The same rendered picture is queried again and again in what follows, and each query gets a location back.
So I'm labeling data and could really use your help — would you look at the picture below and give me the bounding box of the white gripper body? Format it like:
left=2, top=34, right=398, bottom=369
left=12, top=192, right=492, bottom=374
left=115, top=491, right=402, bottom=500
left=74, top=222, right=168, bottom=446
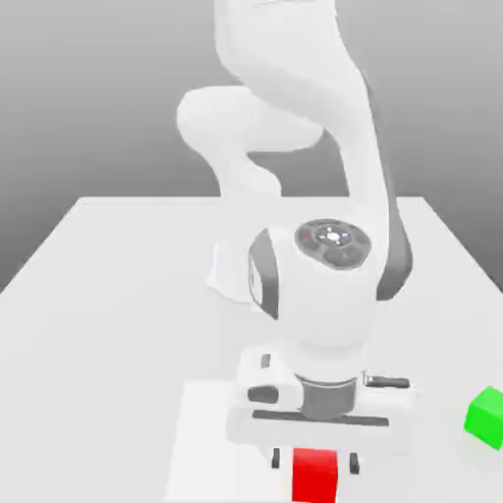
left=225, top=391, right=419, bottom=458

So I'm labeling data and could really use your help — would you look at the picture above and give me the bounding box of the small red cube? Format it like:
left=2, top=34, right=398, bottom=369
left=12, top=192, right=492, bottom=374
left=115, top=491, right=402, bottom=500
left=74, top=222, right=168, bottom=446
left=291, top=447, right=340, bottom=503

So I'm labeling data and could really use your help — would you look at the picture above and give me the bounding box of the small green cube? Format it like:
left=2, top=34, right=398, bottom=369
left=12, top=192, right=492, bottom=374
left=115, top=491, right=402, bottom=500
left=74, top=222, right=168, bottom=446
left=463, top=385, right=503, bottom=452

